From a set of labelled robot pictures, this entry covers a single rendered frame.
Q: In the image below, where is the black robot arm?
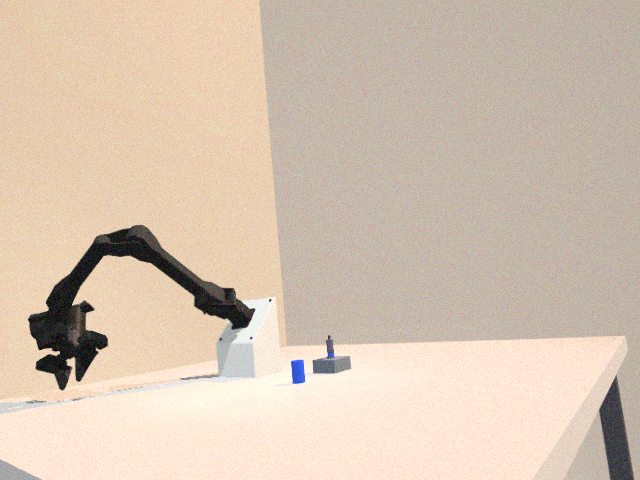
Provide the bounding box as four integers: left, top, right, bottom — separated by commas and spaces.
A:
28, 225, 256, 352

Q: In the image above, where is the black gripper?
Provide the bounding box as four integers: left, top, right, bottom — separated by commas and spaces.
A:
35, 322, 108, 390

